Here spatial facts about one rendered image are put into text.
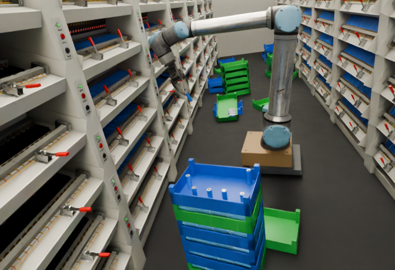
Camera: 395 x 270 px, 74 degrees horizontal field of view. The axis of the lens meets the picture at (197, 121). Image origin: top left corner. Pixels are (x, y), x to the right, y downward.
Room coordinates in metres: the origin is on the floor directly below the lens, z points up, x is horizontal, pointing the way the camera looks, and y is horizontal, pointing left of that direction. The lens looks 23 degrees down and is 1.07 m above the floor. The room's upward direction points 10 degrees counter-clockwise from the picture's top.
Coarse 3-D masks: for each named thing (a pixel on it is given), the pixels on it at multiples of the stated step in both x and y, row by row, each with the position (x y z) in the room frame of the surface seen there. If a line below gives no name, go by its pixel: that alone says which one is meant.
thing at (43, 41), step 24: (48, 0) 0.88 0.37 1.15; (48, 24) 0.85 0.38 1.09; (0, 48) 0.88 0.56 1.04; (24, 48) 0.86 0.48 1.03; (48, 48) 0.84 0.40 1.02; (72, 48) 0.92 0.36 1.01; (72, 72) 0.88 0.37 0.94; (72, 96) 0.84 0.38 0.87; (96, 120) 0.91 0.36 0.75; (120, 192) 0.91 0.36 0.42; (120, 216) 0.86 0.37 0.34; (120, 240) 0.84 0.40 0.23; (144, 264) 0.90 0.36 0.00
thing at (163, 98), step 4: (164, 72) 2.23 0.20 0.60; (168, 72) 2.22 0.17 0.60; (168, 88) 1.90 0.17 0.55; (172, 88) 1.92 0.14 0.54; (168, 92) 1.82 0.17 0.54; (172, 92) 1.94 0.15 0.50; (160, 96) 1.61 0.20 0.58; (164, 96) 1.73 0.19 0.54; (168, 96) 1.81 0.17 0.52; (160, 100) 1.61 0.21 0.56; (164, 100) 1.68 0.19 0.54; (164, 104) 1.71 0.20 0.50
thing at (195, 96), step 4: (192, 88) 2.90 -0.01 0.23; (192, 92) 2.84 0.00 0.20; (196, 92) 2.89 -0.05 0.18; (192, 96) 2.78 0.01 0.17; (196, 96) 2.80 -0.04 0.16; (188, 100) 2.60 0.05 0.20; (196, 100) 2.70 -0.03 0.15; (192, 104) 2.57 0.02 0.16; (192, 108) 2.44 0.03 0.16; (192, 112) 2.45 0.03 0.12
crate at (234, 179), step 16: (192, 160) 0.97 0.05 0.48; (192, 176) 0.96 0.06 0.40; (208, 176) 0.94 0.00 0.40; (224, 176) 0.92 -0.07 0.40; (240, 176) 0.89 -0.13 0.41; (256, 176) 0.84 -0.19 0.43; (176, 192) 0.82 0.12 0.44; (256, 192) 0.77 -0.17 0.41; (208, 208) 0.74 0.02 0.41; (224, 208) 0.72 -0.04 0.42; (240, 208) 0.69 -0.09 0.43
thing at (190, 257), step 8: (264, 232) 0.84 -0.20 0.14; (264, 240) 0.82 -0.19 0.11; (192, 256) 0.79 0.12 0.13; (200, 256) 0.78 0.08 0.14; (200, 264) 0.78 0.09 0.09; (208, 264) 0.76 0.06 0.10; (216, 264) 0.75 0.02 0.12; (224, 264) 0.73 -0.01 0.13; (232, 264) 0.72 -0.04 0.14; (256, 264) 0.69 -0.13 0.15
